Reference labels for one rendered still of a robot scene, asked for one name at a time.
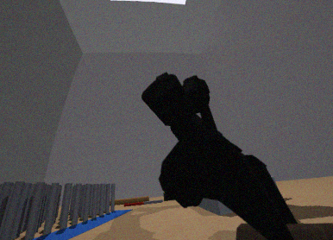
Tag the blue flat strip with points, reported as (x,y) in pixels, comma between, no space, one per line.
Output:
(77,229)

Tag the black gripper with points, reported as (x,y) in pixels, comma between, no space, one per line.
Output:
(239,181)

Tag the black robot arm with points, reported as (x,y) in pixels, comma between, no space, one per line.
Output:
(177,106)

